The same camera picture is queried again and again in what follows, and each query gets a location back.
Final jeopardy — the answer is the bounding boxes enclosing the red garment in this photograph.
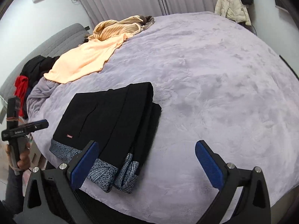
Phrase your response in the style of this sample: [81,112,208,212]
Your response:
[14,75,28,117]

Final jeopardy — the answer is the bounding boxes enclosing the tan striped garment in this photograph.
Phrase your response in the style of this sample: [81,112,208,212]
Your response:
[86,15,155,41]

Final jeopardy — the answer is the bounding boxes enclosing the person's left hand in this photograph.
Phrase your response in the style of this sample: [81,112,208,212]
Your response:
[5,143,30,172]

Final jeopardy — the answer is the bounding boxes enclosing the peach cloth garment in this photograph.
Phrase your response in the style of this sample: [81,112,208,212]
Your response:
[44,33,133,84]

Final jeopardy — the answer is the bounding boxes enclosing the dark sleeved left forearm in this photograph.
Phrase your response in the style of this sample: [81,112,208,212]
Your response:
[1,168,24,223]

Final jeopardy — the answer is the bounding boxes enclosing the black pants with patterned lining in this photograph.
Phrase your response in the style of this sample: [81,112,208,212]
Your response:
[50,82,162,193]

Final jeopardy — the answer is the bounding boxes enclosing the lavender plush bed blanket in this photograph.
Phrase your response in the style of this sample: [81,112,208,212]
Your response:
[28,12,298,223]

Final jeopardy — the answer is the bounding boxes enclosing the black clothes pile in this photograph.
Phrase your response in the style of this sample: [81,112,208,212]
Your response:
[20,55,60,88]

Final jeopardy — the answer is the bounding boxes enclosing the grey padded headboard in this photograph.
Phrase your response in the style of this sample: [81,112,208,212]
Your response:
[1,23,88,102]

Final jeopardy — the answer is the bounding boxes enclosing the beige puffer jacket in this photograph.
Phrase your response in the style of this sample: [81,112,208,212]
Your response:
[214,0,252,26]

